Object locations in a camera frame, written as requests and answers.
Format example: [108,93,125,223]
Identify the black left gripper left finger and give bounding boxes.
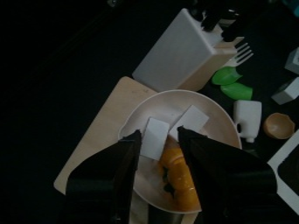
[64,116,170,224]

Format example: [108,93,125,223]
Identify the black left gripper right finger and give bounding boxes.
[168,104,299,224]

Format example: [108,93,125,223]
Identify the orange toy squash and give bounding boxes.
[157,139,201,213]

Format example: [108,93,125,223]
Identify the white framed black tray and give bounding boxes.
[265,129,299,216]

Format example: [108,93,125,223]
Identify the light wooden cutting board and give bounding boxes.
[52,75,201,224]

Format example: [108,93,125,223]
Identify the white toy milk jug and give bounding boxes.
[232,99,263,144]

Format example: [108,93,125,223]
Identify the brown toy eggshell half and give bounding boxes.
[261,112,296,140]

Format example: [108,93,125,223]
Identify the cream oval bowl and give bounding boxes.
[116,89,242,214]

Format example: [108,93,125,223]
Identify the green toy leaf piece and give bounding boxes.
[218,81,255,102]
[209,66,242,87]

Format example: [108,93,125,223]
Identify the grey white cube block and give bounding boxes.
[283,47,299,75]
[269,76,299,106]

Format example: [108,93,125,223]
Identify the white plastic fork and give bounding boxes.
[221,42,255,68]

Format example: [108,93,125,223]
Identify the white knife block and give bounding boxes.
[130,7,238,93]

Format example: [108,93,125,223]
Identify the black knife handle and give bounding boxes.
[200,7,224,33]
[220,16,247,43]

